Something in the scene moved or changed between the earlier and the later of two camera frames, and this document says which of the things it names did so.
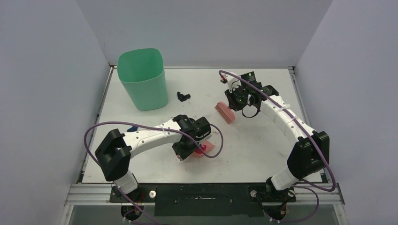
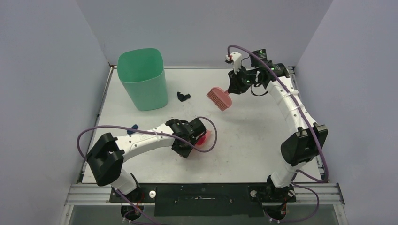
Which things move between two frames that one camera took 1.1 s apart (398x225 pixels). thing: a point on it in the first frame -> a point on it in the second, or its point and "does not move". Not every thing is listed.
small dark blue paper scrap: [133, 129] does not move
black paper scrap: [181, 97] does not move
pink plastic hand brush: [225, 112] -> [220, 98]
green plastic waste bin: [141, 72] does not move
